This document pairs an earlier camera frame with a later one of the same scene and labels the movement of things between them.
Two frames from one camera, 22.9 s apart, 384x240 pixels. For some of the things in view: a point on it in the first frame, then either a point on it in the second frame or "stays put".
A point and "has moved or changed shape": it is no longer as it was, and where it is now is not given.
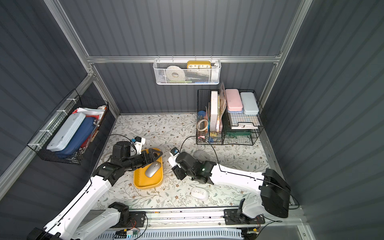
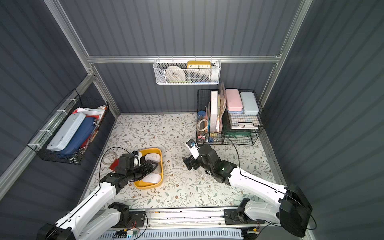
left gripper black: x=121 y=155 to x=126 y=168
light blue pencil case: x=250 y=103 stays put
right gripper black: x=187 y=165 to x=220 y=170
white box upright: x=214 y=107 stays put
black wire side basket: x=69 y=134 stays put
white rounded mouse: x=199 y=193 has moved or changed shape
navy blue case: x=79 y=137 stays put
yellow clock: x=199 y=64 stays put
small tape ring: x=198 y=123 stays put
